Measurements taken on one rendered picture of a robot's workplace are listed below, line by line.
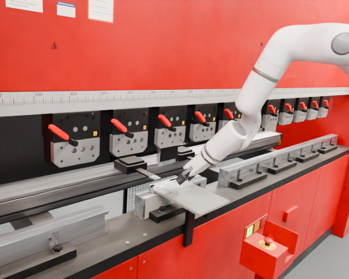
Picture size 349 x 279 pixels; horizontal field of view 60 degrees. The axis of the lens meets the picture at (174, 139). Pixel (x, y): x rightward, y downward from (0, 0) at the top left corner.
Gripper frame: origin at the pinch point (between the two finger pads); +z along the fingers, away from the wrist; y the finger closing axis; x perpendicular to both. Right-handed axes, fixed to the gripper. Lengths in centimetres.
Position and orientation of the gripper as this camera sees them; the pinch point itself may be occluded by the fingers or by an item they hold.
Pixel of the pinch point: (185, 177)
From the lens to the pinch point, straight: 120.8
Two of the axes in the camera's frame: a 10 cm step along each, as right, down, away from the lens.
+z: -5.6, 6.0, 5.7
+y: -6.2, 1.6, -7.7
